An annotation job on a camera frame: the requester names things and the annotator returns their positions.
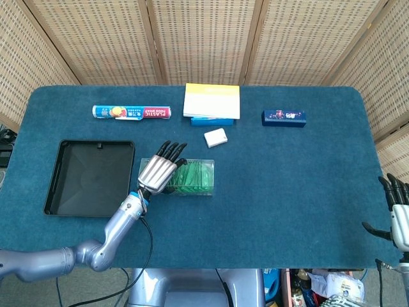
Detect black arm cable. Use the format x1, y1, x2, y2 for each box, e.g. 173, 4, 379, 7
56, 216, 154, 307
375, 258, 402, 307

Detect small white box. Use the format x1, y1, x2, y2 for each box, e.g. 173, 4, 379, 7
203, 127, 228, 148

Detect rattan folding screen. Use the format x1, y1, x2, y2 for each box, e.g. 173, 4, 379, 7
0, 0, 409, 175

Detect clear plastic box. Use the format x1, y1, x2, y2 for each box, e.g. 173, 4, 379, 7
139, 157, 215, 197

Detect blue plastic jug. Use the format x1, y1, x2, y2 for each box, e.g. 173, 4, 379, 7
263, 268, 282, 302

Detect dark blue printed box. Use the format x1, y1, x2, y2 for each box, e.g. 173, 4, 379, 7
261, 109, 307, 128

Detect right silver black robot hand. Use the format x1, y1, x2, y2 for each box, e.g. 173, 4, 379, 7
362, 172, 409, 252

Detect silver robot torso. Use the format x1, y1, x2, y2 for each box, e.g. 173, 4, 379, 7
127, 267, 266, 307

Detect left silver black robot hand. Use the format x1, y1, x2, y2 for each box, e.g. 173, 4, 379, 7
136, 139, 189, 196

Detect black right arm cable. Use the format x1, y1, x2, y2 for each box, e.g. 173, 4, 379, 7
375, 258, 402, 307

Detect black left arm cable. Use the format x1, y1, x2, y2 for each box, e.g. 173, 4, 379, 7
56, 216, 154, 307

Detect light blue box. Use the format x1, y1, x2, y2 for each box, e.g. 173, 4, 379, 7
190, 116, 235, 127

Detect black torso cable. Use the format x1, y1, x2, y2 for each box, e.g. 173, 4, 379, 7
215, 268, 231, 307

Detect plastic food wrap roll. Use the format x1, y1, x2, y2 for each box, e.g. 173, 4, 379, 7
91, 104, 173, 122

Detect black plastic tray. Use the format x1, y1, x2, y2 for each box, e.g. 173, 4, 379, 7
43, 139, 136, 218

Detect white crumpled bag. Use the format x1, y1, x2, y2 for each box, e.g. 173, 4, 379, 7
311, 270, 365, 303

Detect black device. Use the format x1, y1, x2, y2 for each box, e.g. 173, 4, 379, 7
0, 126, 17, 168

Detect blue table cloth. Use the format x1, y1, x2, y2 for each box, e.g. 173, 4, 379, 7
0, 84, 404, 269

